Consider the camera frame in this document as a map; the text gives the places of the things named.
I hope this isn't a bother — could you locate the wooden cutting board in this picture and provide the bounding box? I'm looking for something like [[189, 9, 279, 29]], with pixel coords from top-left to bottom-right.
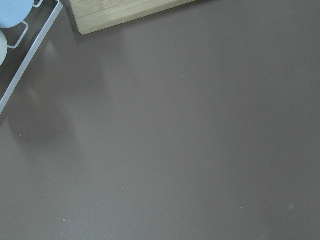
[[70, 0, 192, 35]]

